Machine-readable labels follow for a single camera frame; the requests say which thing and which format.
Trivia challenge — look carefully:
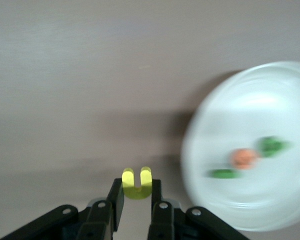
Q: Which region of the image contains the yellow foam letter u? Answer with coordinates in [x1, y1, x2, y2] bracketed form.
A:
[121, 166, 153, 201]

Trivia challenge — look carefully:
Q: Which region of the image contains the green foam letter stick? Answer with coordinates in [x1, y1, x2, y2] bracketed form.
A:
[206, 169, 244, 179]

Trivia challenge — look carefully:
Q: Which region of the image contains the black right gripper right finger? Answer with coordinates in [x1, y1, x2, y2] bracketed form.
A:
[146, 179, 177, 240]

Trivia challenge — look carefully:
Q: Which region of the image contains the beige brown round plate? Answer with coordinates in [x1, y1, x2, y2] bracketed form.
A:
[180, 61, 300, 232]

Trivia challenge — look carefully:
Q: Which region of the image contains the orange foam letter e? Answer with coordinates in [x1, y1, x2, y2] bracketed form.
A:
[230, 148, 261, 170]

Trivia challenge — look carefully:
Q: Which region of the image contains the green foam letter p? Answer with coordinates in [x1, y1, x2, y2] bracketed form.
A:
[256, 136, 291, 159]

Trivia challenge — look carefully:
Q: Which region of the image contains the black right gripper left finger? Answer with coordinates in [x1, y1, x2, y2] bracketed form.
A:
[77, 178, 126, 240]

